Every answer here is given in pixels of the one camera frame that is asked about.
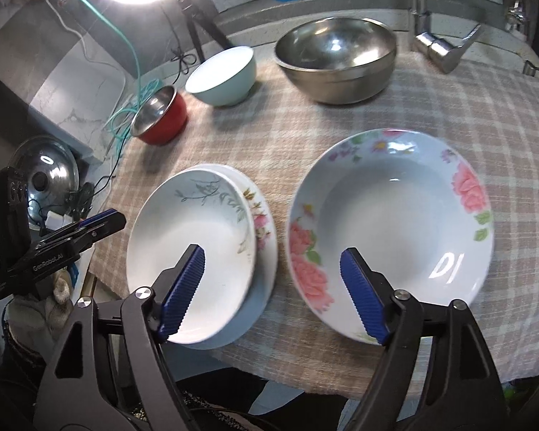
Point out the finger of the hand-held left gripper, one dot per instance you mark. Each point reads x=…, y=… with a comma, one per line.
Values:
x=110, y=229
x=101, y=217

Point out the person's left hand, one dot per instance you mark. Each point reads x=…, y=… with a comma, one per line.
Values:
x=62, y=294

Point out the chrome sink faucet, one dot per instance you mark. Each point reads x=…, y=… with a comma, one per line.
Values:
x=444, y=49

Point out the light blue ceramic bowl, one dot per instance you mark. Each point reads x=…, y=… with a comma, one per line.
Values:
x=224, y=76

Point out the small red steel-lined bowl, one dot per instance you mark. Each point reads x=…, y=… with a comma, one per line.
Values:
x=166, y=119

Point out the small white grey-leaf plate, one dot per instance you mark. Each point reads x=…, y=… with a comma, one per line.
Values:
x=197, y=251

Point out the beige checked table cloth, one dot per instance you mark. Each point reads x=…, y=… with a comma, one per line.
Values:
x=260, y=143

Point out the large deep pink-rose plate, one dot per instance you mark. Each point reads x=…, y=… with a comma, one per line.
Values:
x=395, y=215

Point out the white pink-flower plate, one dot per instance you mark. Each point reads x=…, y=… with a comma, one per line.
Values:
x=264, y=226

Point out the large stainless steel bowl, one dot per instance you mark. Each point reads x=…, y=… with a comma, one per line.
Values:
x=337, y=54

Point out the black tripod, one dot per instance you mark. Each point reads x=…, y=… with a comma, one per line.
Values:
x=193, y=27

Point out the steel pot lid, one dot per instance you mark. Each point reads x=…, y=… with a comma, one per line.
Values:
x=45, y=166

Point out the white plug adapter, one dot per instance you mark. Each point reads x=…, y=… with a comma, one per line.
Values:
x=54, y=221

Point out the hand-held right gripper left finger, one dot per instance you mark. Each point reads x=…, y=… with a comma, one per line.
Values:
x=186, y=292

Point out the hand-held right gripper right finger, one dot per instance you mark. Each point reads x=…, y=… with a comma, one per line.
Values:
x=364, y=296

